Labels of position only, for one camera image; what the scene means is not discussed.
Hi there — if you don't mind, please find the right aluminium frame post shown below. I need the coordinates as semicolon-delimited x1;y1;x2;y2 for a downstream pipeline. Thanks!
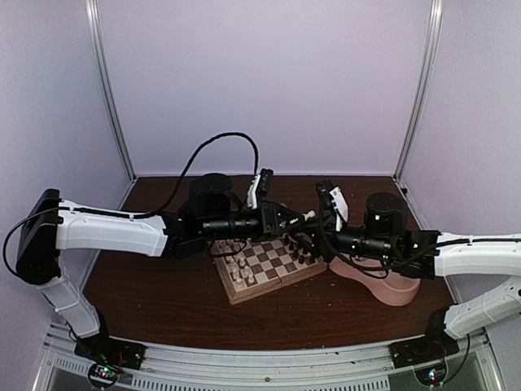
393;0;444;182

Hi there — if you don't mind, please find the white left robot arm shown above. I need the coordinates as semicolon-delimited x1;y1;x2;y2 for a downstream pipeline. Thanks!
15;169;315;362

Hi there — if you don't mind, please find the circuit board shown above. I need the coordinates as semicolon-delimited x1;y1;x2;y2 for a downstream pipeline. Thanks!
414;363;448;387
87;363;120;389

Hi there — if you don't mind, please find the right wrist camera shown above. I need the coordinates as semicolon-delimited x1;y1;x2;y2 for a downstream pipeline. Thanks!
316;179;348;231

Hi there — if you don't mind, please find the right circuit board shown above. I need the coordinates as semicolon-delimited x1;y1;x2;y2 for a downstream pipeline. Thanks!
414;363;448;387

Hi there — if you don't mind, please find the pink double pet bowl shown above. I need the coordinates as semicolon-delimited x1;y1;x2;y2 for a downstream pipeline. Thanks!
329;257;420;307

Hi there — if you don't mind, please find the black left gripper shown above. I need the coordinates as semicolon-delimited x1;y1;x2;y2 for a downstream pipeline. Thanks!
202;200;306;243

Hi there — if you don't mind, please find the aluminium front rail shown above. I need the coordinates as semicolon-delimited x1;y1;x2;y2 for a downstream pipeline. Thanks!
29;322;506;390

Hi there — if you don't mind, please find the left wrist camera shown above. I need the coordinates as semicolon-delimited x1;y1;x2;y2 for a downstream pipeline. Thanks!
246;169;274;209

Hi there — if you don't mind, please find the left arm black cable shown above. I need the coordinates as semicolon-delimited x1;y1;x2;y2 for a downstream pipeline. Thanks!
2;131;261;282

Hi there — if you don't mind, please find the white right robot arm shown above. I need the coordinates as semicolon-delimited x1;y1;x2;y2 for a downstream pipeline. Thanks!
313;187;520;360

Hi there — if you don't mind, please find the dark chess pieces row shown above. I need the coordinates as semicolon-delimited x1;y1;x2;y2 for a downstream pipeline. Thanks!
282;235;317;266

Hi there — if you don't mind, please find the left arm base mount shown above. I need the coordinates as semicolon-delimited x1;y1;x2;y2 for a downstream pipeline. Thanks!
74;338;146;370

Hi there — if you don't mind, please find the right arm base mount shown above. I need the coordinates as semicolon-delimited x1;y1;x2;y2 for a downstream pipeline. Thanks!
388;336;459;369

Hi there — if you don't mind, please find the wooden chess board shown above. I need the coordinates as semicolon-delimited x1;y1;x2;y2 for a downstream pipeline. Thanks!
209;237;327;305

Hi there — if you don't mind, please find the left circuit board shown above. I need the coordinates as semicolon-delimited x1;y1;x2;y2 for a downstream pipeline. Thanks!
87;363;120;389

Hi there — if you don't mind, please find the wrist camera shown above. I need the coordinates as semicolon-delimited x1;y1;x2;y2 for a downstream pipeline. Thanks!
316;179;348;231
246;169;274;209

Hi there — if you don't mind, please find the aluminium frame post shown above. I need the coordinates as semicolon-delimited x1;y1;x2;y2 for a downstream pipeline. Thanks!
393;0;444;182
85;0;137;182

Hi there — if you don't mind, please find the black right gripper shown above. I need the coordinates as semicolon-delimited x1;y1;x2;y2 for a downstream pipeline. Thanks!
288;213;394;265

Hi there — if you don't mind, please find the left aluminium frame post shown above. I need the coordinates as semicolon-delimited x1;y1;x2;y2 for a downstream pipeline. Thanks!
85;0;137;182

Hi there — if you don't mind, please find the white chess queen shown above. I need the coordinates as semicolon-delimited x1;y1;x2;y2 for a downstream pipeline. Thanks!
217;240;228;253

